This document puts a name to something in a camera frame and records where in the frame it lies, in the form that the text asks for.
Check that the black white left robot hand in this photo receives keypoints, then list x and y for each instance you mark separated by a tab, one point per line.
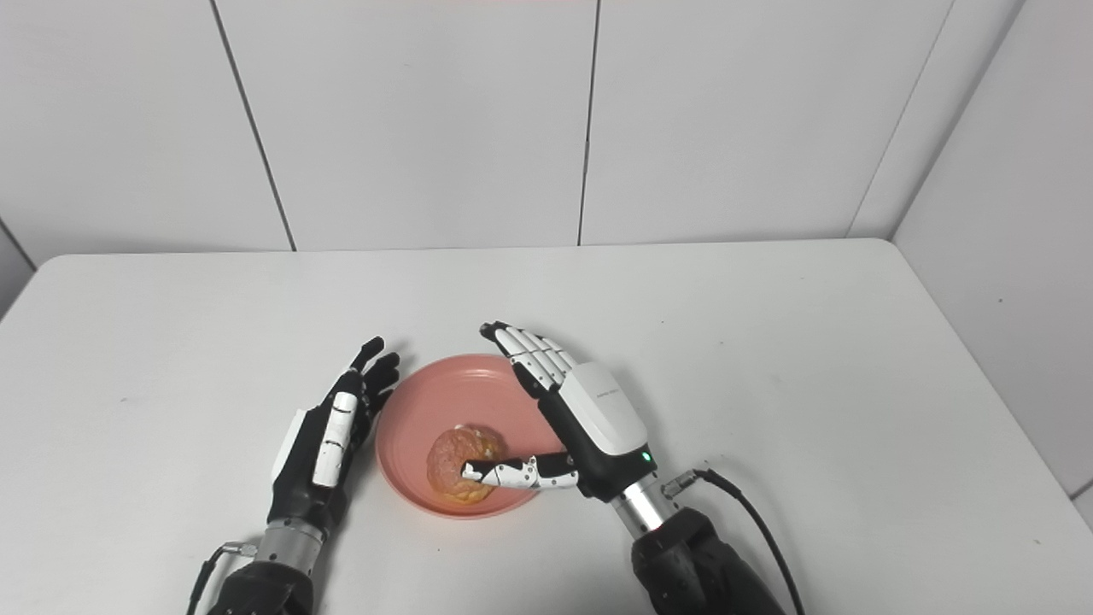
299	487

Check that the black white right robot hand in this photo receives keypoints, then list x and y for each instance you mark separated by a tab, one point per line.
598	418

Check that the pink round plate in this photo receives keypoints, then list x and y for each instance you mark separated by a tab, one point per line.
418	410

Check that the golden cream puff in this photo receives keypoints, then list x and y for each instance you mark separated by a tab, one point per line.
448	457

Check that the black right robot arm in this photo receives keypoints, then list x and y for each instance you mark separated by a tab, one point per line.
692	564

